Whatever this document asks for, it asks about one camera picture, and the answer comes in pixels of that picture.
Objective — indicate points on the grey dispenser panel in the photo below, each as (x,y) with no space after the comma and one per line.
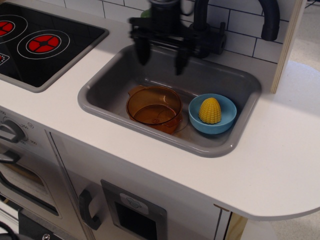
(135,215)

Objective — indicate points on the orange transparent pot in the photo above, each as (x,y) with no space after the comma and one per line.
(157,107)

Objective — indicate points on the black toy stovetop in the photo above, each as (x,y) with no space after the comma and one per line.
(37,48)

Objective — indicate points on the black toy faucet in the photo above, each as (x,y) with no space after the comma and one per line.
(207,42)

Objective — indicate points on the toy oven door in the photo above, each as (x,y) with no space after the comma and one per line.
(23,179)

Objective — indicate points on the grey oven door handle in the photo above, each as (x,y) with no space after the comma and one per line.
(9,155)

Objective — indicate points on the light blue bowl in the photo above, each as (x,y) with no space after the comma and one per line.
(229,112)

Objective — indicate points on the yellow toy corn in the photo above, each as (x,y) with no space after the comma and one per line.
(210,111)

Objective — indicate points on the grey sink basin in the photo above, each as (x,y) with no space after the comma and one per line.
(106,94)

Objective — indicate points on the wooden side panel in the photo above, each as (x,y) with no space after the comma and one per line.
(293,25)

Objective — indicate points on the green toy bell pepper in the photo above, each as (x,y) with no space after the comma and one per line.
(146,13)

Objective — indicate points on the black cabinet door handle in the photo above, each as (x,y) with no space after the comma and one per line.
(84,201)

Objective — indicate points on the grey oven knob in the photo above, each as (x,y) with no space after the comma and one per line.
(11,132)

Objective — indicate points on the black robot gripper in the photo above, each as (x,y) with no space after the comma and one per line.
(163,27)

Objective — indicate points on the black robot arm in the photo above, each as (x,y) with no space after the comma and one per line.
(163,5)

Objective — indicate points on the white cabinet door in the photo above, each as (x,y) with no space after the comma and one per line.
(190,216)

